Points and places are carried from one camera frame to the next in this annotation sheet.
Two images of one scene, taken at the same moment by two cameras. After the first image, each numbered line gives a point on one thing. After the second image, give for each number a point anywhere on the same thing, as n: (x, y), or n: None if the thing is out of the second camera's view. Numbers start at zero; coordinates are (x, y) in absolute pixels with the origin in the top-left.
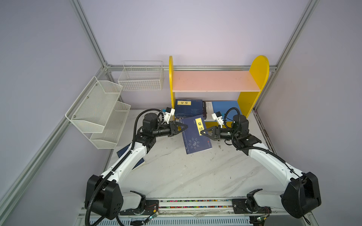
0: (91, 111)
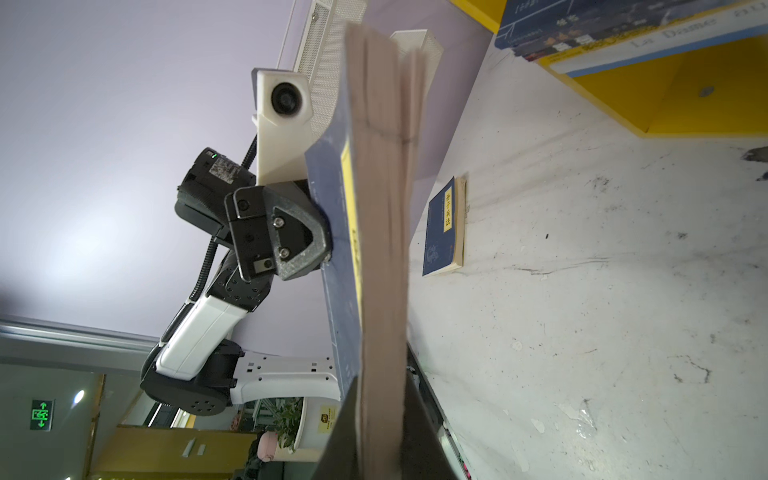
0: (323, 57)
